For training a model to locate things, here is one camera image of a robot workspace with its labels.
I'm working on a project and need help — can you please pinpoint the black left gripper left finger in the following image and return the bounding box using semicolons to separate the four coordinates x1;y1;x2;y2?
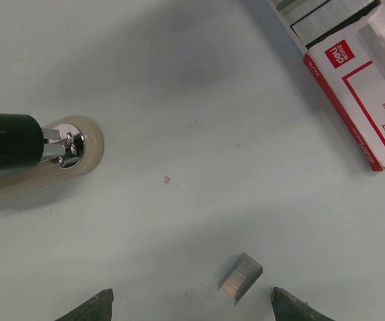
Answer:
56;288;114;321

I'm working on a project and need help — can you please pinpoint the red white staple box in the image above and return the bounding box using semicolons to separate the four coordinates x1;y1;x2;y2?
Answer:
269;1;385;172

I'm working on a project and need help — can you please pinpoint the staple strip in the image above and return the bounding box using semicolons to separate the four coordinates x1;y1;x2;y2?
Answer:
217;252;263;306

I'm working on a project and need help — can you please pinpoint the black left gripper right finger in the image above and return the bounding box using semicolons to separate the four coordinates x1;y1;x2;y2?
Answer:
271;287;334;321

